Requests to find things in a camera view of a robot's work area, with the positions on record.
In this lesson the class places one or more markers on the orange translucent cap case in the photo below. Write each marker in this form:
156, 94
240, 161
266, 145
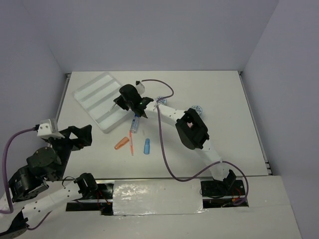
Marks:
121, 143

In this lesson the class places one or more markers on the blue white round jar right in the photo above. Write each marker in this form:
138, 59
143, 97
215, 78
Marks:
198, 109

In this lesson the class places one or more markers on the silver foil covered panel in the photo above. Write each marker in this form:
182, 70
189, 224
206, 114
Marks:
156, 197

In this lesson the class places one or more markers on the clear spray bottle blue cap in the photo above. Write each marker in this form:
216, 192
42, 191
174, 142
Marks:
135, 124

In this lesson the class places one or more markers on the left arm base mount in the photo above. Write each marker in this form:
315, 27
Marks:
97, 198

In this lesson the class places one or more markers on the orange thin pen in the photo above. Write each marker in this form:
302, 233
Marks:
131, 143

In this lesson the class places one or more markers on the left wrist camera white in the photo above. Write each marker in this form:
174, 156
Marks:
48, 128

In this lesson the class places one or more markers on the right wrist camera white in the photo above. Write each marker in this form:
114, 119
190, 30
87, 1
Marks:
140, 87

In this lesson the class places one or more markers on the white compartment tray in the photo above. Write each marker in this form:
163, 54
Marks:
96, 98

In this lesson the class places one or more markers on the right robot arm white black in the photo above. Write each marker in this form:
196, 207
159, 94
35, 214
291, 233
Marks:
191, 129

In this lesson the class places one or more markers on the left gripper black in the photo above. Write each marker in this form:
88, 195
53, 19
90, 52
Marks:
84, 139

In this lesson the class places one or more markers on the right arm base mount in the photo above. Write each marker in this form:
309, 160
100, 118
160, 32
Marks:
215, 196

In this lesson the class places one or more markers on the blue translucent cap case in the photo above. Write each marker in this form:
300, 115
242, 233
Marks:
147, 146

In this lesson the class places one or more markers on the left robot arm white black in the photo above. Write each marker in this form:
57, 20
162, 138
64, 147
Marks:
19, 202

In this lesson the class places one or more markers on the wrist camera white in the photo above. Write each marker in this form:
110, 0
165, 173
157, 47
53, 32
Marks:
140, 87
48, 128

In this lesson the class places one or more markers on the blue white round jar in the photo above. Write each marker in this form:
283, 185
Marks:
161, 100
198, 109

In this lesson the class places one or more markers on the blue white round jar left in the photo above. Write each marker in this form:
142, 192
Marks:
161, 100

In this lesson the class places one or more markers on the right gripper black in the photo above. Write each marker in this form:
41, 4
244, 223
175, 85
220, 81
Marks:
120, 101

